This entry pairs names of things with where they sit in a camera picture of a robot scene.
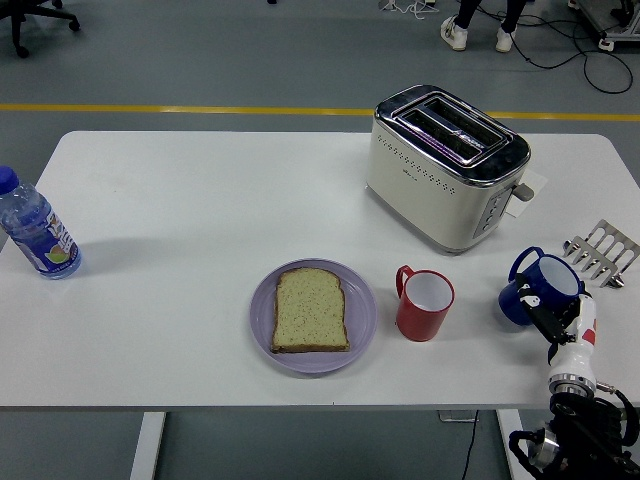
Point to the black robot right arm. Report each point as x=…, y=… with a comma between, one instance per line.
x=585, y=430

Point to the red enamel cup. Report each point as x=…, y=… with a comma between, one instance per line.
x=417, y=320

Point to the grey under-table bracket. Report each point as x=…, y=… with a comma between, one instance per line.
x=452, y=416

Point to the slice of toast bread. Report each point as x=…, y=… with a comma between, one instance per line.
x=310, y=312

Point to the white paper card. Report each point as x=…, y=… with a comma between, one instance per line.
x=537, y=178

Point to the person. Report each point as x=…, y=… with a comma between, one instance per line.
x=457, y=32

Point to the metal equipment frame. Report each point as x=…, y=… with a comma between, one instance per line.
x=607, y=42

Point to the silver metal toast rack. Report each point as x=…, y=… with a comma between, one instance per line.
x=607, y=245

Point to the white table leg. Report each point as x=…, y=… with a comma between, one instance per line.
x=147, y=445
x=504, y=425

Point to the purple round plate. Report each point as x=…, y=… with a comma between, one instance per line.
x=361, y=310

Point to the cream chrome toaster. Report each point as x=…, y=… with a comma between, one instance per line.
x=425, y=205

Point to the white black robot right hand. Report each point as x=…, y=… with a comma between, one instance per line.
x=572, y=355

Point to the black office chair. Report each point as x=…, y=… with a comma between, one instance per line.
x=20, y=15

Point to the blue enamel cup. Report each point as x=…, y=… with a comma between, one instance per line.
x=555, y=275

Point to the clear blue-capped water bottle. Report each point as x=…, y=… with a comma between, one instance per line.
x=37, y=235

